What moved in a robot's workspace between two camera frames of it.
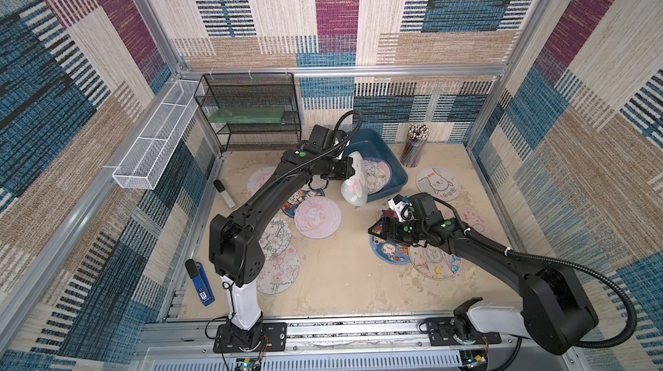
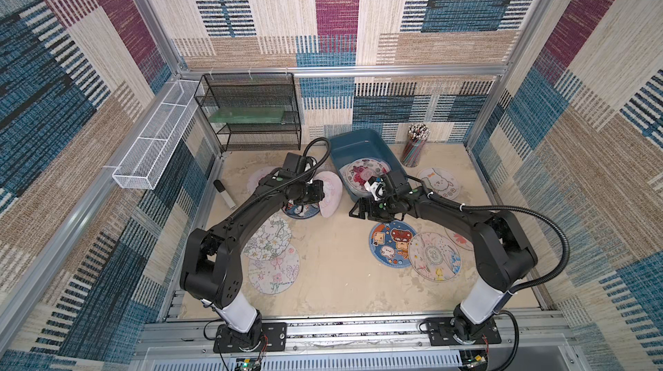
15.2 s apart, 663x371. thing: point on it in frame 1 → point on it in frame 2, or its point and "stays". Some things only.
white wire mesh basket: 144,156 stays
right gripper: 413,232 → 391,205
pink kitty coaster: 259,179 stays
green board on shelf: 270,115 stays
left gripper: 348,167 → 319,194
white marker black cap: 220,188 stays
